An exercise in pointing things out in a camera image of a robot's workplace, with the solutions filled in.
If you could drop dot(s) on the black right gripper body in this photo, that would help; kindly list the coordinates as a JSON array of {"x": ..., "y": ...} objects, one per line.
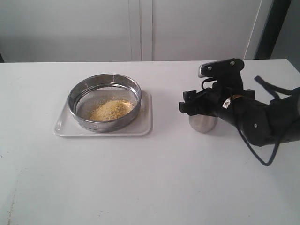
[{"x": 239, "y": 109}]

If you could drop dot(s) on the stainless steel cup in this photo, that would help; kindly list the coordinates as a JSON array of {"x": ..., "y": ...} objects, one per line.
[{"x": 202, "y": 123}]

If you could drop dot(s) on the yellow grain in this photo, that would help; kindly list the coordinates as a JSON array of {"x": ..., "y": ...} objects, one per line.
[{"x": 111, "y": 110}]

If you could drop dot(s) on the round stainless steel sieve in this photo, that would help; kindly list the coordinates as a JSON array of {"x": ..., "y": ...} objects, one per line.
[{"x": 88, "y": 94}]

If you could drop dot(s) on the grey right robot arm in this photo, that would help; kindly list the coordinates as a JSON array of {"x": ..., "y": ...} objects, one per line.
[{"x": 285, "y": 117}]

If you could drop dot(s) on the white rectangular plastic tray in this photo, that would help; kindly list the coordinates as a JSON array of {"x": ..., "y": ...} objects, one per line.
[{"x": 67, "y": 126}]

